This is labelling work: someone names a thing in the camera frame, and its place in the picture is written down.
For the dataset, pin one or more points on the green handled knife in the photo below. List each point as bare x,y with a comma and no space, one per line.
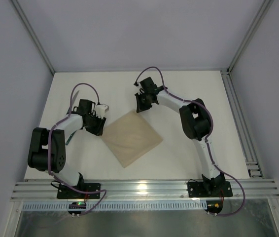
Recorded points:
73,98

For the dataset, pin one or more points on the slotted cable duct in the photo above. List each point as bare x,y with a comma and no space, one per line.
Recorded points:
145,205

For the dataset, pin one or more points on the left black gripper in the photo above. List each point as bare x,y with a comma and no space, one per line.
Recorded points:
95,125

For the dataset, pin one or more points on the controller board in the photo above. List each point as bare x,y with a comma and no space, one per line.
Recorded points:
76,208
213,207

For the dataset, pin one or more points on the beige cloth napkin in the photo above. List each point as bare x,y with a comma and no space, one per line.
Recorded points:
130,137

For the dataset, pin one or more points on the right frame post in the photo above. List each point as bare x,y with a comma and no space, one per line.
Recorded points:
256,22

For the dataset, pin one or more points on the left controller board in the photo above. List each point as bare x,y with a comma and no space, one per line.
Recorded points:
76,208

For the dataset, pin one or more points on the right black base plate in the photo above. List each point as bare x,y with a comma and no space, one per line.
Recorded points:
198,188

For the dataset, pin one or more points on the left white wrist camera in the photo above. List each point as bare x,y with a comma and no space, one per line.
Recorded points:
101,110

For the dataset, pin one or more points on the left frame post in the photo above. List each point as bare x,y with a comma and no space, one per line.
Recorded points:
31,32

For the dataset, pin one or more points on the frame post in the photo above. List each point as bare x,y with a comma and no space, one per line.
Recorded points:
256,22
31,32

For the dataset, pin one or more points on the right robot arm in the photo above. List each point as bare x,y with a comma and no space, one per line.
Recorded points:
196,124

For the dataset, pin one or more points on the right controller board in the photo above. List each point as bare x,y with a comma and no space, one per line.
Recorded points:
213,207

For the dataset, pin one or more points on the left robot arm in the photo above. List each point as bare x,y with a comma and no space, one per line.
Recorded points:
47,152

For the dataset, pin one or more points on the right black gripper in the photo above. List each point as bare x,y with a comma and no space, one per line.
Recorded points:
143,101

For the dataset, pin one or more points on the right aluminium side rail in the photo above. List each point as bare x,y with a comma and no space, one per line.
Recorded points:
248,148

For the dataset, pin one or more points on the front aluminium rail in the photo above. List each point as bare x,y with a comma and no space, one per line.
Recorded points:
35,190

